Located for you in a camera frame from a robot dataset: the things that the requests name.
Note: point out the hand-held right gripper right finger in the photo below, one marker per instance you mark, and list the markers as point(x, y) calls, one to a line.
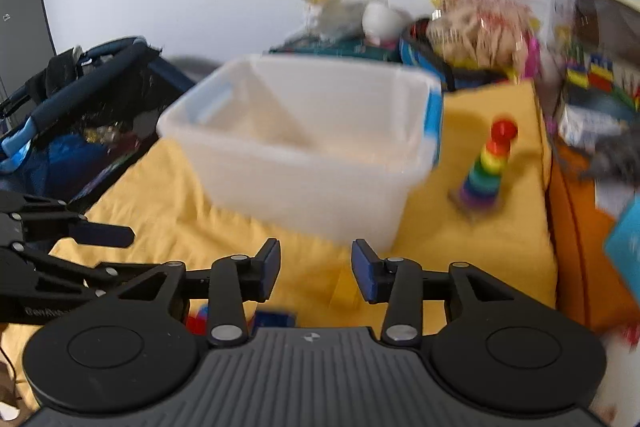
point(362, 272)

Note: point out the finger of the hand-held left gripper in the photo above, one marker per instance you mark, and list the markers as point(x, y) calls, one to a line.
point(102, 235)
point(75, 272)

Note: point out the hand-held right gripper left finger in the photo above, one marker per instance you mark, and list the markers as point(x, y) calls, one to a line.
point(269, 267)

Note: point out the dark blue building block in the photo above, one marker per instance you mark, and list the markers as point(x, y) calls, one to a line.
point(274, 319)

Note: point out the clear plastic storage bin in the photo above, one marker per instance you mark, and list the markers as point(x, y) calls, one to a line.
point(300, 157)

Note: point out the red printed building block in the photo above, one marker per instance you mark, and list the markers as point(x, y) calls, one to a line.
point(197, 321)

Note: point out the dark blue playpen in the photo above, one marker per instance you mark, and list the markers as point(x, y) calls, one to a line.
point(80, 117)

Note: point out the orange box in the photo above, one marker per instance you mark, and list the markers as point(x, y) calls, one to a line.
point(575, 257)

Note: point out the grey door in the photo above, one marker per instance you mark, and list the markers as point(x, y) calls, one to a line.
point(22, 32)

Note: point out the teal flat box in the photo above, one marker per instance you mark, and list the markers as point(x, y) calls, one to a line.
point(345, 49)

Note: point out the white plush bunny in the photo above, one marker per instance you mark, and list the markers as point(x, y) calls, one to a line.
point(345, 9)

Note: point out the light blue card box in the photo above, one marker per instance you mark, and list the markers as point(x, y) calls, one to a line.
point(625, 242)

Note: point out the bag of wooden blocks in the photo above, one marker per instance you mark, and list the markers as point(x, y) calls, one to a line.
point(480, 27)

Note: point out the colourful toy box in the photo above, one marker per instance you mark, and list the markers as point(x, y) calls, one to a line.
point(600, 77)

